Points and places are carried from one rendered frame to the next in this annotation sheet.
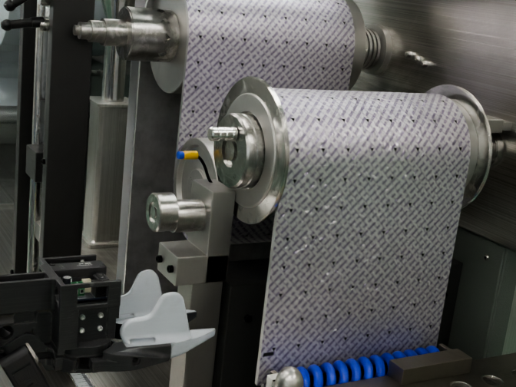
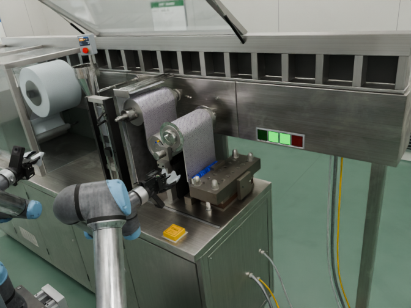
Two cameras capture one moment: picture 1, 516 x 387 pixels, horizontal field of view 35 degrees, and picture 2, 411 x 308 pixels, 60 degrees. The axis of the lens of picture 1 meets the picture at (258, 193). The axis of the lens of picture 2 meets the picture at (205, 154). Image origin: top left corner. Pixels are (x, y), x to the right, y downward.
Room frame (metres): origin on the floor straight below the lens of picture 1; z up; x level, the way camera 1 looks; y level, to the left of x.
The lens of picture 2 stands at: (-0.69, 0.40, 1.87)
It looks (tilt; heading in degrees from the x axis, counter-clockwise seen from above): 25 degrees down; 340
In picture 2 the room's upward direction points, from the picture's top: 6 degrees counter-clockwise
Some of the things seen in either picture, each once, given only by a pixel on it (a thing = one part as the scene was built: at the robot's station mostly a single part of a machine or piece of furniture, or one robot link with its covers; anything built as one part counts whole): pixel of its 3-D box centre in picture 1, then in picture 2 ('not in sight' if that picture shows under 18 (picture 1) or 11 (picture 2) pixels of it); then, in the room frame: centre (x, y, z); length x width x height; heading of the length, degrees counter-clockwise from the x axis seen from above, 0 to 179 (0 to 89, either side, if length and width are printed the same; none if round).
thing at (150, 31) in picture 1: (146, 34); (129, 114); (1.02, 0.16, 1.34); 0.06 x 0.06 x 0.06; 30
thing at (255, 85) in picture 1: (249, 150); (171, 137); (0.81, 0.01, 1.25); 0.15 x 0.01 x 0.15; 30
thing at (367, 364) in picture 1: (367, 372); (206, 171); (0.81, -0.14, 1.03); 0.21 x 0.04 x 0.03; 120
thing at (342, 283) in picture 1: (362, 289); (200, 155); (0.82, -0.12, 1.11); 0.23 x 0.01 x 0.18; 120
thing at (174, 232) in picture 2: not in sight; (174, 232); (0.56, 0.13, 0.91); 0.07 x 0.07 x 0.02; 30
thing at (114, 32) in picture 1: (99, 31); (120, 118); (0.99, 0.21, 1.34); 0.06 x 0.03 x 0.03; 120
